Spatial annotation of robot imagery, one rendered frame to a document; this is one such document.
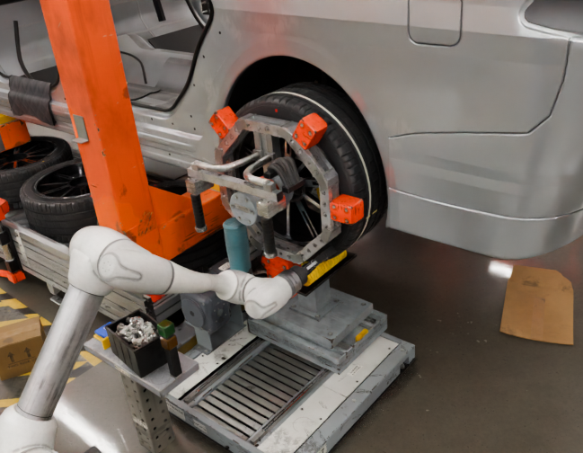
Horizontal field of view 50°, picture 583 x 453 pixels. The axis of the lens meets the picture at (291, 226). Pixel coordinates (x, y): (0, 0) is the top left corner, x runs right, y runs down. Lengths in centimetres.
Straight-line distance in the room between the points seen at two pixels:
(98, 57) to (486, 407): 191
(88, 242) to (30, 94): 214
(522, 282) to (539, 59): 170
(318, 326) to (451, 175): 94
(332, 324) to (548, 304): 108
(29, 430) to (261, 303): 75
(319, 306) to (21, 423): 130
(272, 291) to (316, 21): 88
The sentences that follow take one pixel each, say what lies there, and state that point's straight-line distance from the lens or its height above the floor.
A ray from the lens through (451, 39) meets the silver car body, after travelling 189.
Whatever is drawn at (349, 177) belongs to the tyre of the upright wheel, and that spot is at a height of 95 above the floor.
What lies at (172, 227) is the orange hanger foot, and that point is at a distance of 260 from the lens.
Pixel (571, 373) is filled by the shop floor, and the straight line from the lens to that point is 285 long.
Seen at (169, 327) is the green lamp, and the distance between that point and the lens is 203.
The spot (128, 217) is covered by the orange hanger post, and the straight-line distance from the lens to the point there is 244.
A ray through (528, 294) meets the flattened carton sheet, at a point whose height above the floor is 1.
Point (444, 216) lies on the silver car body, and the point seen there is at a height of 85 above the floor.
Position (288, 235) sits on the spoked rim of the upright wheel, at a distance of 249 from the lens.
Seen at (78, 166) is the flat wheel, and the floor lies 48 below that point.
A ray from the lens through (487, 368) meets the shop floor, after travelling 280.
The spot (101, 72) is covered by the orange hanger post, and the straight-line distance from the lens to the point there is 228.
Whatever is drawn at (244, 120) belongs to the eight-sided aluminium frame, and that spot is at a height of 112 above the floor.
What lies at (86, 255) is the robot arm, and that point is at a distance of 179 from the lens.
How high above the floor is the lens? 184
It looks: 29 degrees down
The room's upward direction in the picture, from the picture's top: 6 degrees counter-clockwise
